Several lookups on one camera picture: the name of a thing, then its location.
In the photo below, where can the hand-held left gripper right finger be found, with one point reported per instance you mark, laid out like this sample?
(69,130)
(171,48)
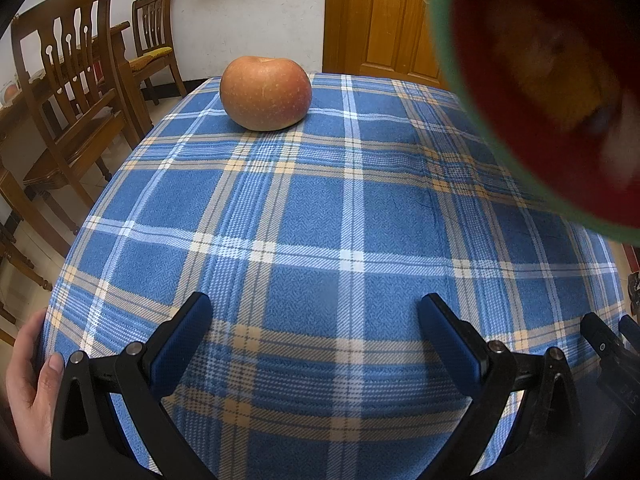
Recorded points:
(450,352)

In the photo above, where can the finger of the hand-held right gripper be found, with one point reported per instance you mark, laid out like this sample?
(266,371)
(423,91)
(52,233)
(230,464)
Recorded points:
(600,345)
(631,332)

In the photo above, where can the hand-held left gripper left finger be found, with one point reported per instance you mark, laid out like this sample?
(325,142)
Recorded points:
(182,347)

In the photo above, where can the red basin with green rim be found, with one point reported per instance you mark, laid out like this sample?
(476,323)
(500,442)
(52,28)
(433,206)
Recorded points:
(525,60)

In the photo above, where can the person's left hand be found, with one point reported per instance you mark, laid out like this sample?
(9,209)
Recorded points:
(27,400)

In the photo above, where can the blue plaid tablecloth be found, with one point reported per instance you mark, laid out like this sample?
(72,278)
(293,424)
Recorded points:
(300,235)

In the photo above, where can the red apple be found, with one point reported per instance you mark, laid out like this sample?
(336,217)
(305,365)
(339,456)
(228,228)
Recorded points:
(266,92)

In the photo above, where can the yellow seat cushion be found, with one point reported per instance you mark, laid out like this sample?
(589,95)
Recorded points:
(152,55)

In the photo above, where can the small pink fruit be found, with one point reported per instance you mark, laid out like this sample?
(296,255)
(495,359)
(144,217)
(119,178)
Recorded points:
(10,91)

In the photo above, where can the small wooden chair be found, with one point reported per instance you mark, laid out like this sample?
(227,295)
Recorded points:
(152,15)

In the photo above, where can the wooden panel door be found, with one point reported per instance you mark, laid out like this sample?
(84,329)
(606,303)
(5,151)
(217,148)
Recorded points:
(395,20)

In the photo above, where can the large wooden chair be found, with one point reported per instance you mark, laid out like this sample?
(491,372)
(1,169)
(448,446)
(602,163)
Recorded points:
(60,25)

